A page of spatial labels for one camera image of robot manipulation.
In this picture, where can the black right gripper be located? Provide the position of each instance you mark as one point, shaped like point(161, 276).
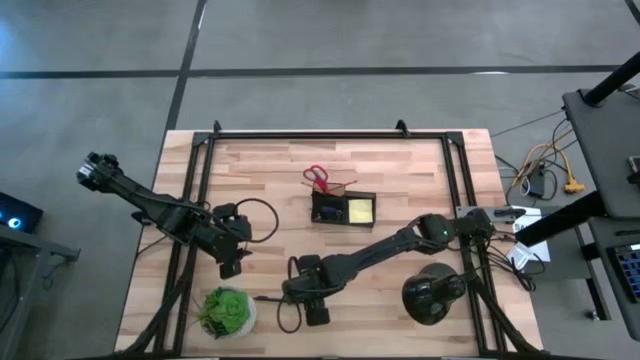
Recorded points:
point(312, 287)

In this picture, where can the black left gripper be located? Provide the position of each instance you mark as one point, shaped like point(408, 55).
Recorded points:
point(230, 232)

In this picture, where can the plain black pen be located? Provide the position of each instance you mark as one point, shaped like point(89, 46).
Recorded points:
point(267, 299)

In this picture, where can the black binder clip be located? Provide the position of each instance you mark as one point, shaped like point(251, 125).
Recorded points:
point(336, 216)

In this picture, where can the purple eraser block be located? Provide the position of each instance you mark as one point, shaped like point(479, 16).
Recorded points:
point(326, 212)

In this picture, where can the yellow sticky note pad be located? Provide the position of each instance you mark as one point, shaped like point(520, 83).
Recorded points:
point(361, 211)

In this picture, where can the black mesh desk organizer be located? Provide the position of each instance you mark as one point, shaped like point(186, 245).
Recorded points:
point(365, 195)

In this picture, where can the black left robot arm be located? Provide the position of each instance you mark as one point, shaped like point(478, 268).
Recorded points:
point(150, 205)

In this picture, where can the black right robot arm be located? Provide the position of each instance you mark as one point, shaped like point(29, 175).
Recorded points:
point(380, 250)

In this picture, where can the green potted succulent plant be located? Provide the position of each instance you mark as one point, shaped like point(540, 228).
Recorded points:
point(227, 310)

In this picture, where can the black desk lamp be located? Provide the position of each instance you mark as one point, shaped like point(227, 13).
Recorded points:
point(430, 295)

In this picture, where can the grey metal stand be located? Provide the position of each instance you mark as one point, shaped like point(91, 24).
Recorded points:
point(30, 245)

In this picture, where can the black device with blue light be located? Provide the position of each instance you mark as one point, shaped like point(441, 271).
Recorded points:
point(15, 215)

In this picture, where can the black power adapter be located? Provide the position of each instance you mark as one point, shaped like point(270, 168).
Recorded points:
point(537, 182)

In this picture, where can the black diagonal beam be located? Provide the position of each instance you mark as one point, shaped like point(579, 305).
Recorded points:
point(560, 220)

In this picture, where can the grey side desk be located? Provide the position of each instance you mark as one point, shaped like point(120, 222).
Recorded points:
point(607, 300)

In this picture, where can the keyboard with blue keys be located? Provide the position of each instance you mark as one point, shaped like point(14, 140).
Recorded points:
point(627, 270)

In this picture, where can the grey cart top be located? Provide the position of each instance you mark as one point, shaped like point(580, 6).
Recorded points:
point(605, 150)

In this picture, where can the phone on cart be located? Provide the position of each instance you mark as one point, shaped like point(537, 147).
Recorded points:
point(635, 164)

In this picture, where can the black round pole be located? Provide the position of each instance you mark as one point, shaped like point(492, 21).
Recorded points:
point(612, 82)

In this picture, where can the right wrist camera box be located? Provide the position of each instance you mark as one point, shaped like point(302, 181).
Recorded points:
point(309, 264)

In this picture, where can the black table rig frame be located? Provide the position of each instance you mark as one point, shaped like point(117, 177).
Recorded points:
point(325, 135)

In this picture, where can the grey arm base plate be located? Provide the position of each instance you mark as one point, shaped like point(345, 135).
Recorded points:
point(510, 212)

